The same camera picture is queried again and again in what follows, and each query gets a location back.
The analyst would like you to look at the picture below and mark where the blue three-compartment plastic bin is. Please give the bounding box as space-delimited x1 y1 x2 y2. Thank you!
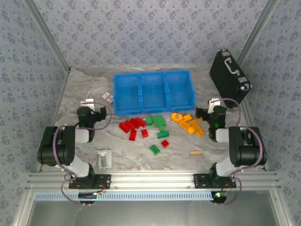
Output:
113 69 196 116

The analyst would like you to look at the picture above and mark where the grey metal panel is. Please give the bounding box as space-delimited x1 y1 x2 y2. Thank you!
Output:
28 200 280 226

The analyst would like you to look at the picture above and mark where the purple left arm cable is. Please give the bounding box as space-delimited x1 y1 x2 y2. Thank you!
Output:
52 102 113 207

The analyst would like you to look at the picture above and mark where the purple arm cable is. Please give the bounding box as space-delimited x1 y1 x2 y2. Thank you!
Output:
211 98 263 206
52 102 113 207

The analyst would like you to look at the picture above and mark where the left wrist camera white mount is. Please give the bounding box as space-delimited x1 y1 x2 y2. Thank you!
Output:
80 99 95 111

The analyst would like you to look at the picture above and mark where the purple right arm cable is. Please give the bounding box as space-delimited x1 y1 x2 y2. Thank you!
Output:
211 98 263 206

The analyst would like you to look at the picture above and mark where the black case with metal handle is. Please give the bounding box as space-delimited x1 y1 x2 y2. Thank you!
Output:
209 48 253 109

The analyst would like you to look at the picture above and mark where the silver metal bracket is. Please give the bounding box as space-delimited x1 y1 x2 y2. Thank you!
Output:
96 147 112 170

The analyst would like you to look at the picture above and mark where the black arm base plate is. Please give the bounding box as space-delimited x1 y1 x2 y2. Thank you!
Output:
193 173 237 189
68 174 111 190

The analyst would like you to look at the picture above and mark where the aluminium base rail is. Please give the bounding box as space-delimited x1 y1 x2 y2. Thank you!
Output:
25 170 282 191

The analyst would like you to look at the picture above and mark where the aluminium frame post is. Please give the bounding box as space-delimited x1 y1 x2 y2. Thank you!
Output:
13 190 36 226
269 189 291 226
23 0 71 71
236 0 282 65

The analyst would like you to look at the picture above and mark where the slotted light blue cable duct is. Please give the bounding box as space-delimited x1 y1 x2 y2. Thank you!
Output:
34 190 214 202

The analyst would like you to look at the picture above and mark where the aluminium lower frame post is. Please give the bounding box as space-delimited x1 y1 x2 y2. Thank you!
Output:
269 189 291 226
13 190 36 226

